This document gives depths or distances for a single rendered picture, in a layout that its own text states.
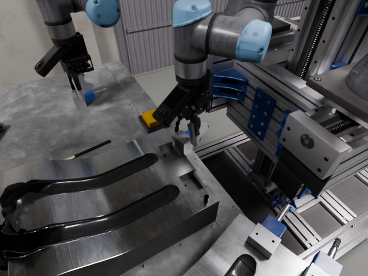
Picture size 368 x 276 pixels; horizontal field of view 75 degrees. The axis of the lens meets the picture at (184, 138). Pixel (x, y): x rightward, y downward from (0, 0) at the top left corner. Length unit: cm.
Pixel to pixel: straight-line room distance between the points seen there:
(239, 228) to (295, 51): 58
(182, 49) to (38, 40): 206
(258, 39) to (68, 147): 61
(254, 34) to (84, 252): 48
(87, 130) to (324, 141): 67
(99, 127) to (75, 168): 27
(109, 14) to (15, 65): 198
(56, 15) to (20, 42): 172
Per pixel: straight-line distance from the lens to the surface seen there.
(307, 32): 86
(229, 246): 52
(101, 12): 67
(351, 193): 161
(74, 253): 48
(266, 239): 52
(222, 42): 49
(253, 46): 48
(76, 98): 92
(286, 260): 54
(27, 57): 256
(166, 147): 63
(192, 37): 51
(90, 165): 62
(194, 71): 54
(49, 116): 96
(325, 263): 55
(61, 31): 82
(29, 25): 247
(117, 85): 104
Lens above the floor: 134
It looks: 45 degrees down
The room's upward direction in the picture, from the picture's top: straight up
